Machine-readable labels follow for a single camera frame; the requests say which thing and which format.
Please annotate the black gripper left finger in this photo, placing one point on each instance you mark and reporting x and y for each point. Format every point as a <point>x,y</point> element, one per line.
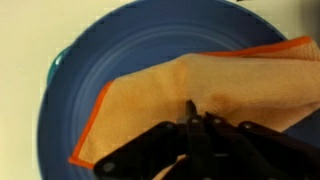
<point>150,153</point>

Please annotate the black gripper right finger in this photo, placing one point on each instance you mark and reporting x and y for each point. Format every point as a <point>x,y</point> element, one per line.
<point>250,153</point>

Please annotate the orange cloth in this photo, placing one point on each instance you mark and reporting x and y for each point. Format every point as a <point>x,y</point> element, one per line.
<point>233,83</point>

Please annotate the blue plate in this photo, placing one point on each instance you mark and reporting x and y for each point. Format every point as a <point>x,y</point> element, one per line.
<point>150,36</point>

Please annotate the small teal bowl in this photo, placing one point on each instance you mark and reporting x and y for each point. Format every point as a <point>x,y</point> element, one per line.
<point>55,65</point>

